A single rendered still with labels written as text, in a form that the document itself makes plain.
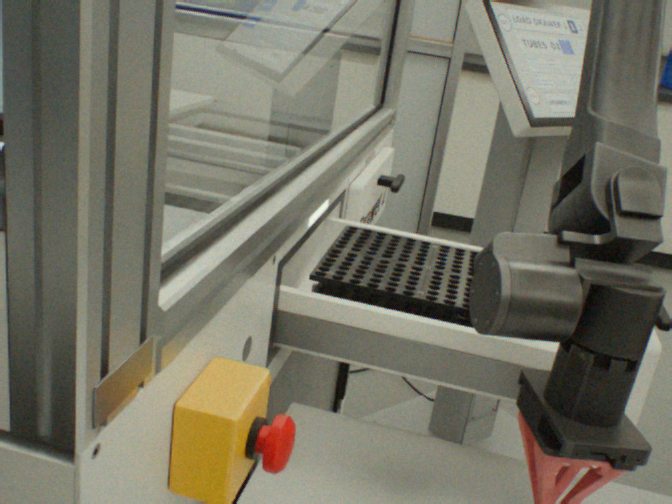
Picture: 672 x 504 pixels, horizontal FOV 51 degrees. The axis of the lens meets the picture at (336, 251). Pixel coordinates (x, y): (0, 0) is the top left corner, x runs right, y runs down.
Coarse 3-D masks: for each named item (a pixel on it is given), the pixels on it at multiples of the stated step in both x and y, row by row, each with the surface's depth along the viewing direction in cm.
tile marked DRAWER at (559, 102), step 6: (546, 96) 148; (552, 96) 150; (558, 96) 151; (564, 96) 153; (552, 102) 149; (558, 102) 150; (564, 102) 152; (570, 102) 153; (552, 108) 148; (558, 108) 150; (564, 108) 151; (570, 108) 153
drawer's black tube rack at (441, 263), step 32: (352, 256) 78; (384, 256) 79; (416, 256) 80; (448, 256) 81; (320, 288) 75; (352, 288) 70; (384, 288) 70; (416, 288) 71; (448, 288) 72; (448, 320) 72
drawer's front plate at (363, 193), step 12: (384, 156) 113; (372, 168) 104; (384, 168) 112; (360, 180) 97; (372, 180) 101; (360, 192) 94; (372, 192) 104; (348, 204) 95; (360, 204) 95; (372, 204) 107; (384, 204) 123; (348, 216) 95; (360, 216) 97
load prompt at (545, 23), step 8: (512, 16) 151; (520, 16) 153; (528, 16) 155; (536, 16) 157; (544, 16) 159; (552, 16) 162; (560, 16) 164; (520, 24) 152; (528, 24) 154; (536, 24) 156; (544, 24) 158; (552, 24) 160; (560, 24) 163; (568, 24) 165; (576, 24) 167; (544, 32) 157; (552, 32) 159; (560, 32) 161; (568, 32) 164; (576, 32) 166; (584, 32) 168
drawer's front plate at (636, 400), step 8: (656, 336) 61; (648, 344) 60; (656, 344) 60; (648, 352) 60; (656, 352) 60; (648, 360) 60; (656, 360) 60; (640, 368) 60; (648, 368) 60; (640, 376) 60; (648, 376) 60; (640, 384) 61; (648, 384) 60; (632, 392) 61; (640, 392) 61; (632, 400) 61; (640, 400) 61; (632, 408) 62; (640, 408) 61; (632, 416) 62
